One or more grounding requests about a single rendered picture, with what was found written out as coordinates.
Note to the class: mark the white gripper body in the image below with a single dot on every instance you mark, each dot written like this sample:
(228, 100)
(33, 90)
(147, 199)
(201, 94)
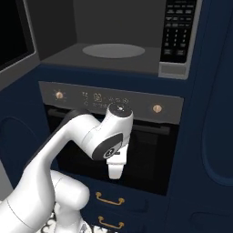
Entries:
(115, 170)

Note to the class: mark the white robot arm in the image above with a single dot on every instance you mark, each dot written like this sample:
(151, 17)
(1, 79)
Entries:
(45, 170)

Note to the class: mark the oven door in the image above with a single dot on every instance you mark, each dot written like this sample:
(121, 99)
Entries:
(148, 154)

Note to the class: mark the navy cupboard door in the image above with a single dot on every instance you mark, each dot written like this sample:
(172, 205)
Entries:
(217, 121)

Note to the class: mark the grey microwave turntable plate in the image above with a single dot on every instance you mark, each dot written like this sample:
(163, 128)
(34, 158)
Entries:
(113, 50)

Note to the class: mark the grey microwave oven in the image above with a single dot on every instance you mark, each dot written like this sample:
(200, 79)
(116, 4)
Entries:
(121, 36)

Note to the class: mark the microwave door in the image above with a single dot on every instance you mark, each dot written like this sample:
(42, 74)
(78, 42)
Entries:
(13, 33)

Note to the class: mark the navy drawer front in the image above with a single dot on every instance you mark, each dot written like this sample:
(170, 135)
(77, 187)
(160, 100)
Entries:
(121, 224)
(121, 200)

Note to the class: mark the black built-in oven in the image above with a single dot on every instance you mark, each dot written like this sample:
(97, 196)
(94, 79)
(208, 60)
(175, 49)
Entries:
(145, 142)

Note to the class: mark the copper oven knob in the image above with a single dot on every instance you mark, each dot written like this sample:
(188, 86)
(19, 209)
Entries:
(157, 108)
(59, 95)

